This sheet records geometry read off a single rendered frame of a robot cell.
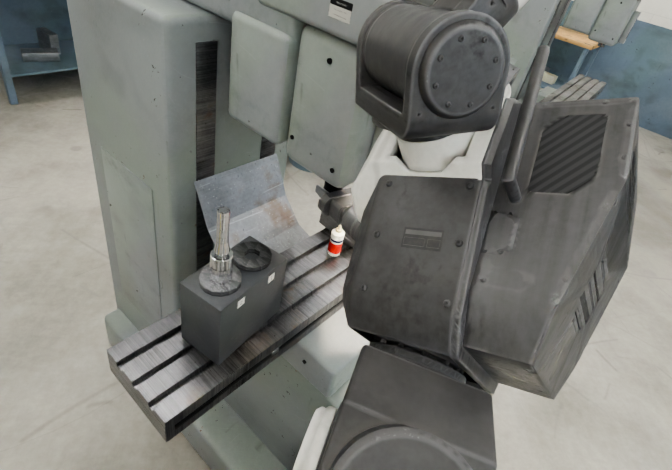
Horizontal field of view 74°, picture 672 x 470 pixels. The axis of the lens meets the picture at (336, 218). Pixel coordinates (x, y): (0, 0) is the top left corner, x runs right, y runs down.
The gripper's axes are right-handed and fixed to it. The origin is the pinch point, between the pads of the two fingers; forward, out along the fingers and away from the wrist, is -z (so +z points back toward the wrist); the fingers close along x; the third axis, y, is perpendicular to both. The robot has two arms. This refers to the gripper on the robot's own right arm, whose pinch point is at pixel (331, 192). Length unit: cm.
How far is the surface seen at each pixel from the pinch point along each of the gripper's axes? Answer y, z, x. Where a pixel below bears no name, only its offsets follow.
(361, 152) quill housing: -17.6, 10.1, 2.5
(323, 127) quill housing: -21.4, 4.1, 9.3
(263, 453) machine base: 103, 11, 16
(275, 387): 65, 9, 14
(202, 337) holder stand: 21.7, 13.4, 39.0
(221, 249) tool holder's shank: -1.2, 11.5, 34.5
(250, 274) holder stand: 9.1, 10.9, 27.2
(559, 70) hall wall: 89, -267, -601
